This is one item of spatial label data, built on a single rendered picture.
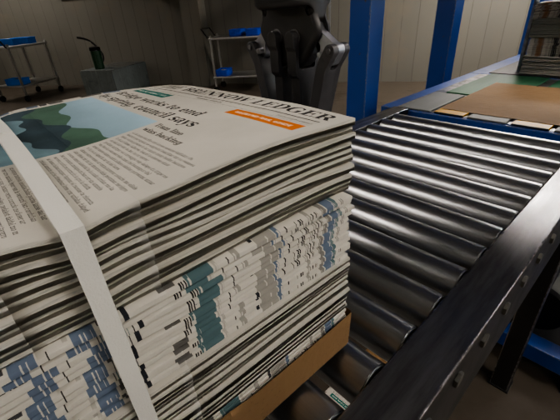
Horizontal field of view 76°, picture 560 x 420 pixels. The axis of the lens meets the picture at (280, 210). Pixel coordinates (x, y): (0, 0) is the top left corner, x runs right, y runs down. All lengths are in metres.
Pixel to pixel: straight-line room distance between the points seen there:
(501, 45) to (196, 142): 6.01
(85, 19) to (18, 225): 7.47
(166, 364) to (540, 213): 0.59
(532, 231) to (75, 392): 0.58
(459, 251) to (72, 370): 0.48
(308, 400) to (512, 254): 0.34
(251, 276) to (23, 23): 8.35
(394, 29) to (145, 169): 5.78
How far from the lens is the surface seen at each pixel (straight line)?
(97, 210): 0.18
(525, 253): 0.58
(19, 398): 0.21
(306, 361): 0.33
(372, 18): 1.31
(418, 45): 5.97
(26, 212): 0.20
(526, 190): 0.78
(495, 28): 6.12
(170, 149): 0.23
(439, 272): 0.51
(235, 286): 0.23
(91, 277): 0.17
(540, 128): 1.13
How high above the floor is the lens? 1.10
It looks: 30 degrees down
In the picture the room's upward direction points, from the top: 4 degrees counter-clockwise
